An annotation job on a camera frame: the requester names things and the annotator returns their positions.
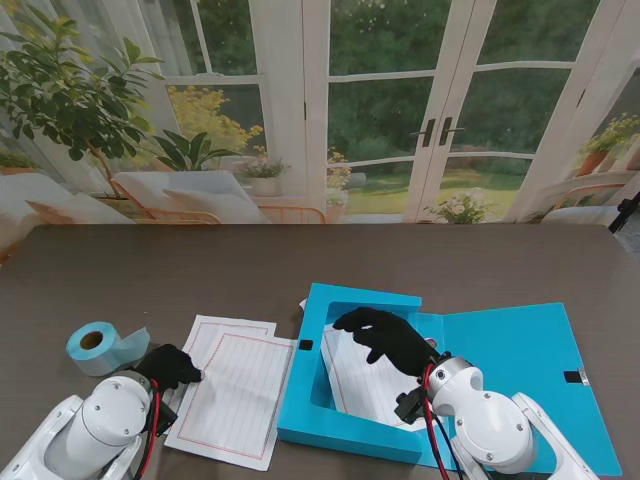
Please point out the black tripod stand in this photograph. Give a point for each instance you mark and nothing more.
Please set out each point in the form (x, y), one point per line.
(625, 212)

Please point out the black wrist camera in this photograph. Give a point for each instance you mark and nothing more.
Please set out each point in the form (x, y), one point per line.
(409, 406)
(165, 417)

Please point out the printed garden window backdrop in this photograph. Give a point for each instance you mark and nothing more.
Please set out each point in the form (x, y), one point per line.
(380, 100)

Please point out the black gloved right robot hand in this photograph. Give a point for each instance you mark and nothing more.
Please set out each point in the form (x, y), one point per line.
(400, 340)

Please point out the blue-backed white label roll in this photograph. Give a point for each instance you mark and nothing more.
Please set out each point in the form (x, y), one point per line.
(95, 355)

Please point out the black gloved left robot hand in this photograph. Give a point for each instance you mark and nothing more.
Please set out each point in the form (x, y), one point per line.
(167, 365)

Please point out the blue plastic file box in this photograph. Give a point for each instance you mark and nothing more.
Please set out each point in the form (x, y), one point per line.
(510, 360)

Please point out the white peeled label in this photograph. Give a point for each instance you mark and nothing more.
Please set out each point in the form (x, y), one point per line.
(302, 304)

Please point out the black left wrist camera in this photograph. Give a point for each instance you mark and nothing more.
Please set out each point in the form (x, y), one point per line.
(165, 417)

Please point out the red-lined white paper sheet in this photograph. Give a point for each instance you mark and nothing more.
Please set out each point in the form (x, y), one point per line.
(240, 400)
(230, 324)
(360, 385)

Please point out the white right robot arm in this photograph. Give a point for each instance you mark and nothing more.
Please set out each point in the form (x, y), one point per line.
(490, 430)

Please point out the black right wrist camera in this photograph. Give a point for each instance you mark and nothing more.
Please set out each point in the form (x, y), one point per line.
(409, 406)

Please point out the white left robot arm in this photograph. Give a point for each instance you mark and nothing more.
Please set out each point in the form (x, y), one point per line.
(100, 425)

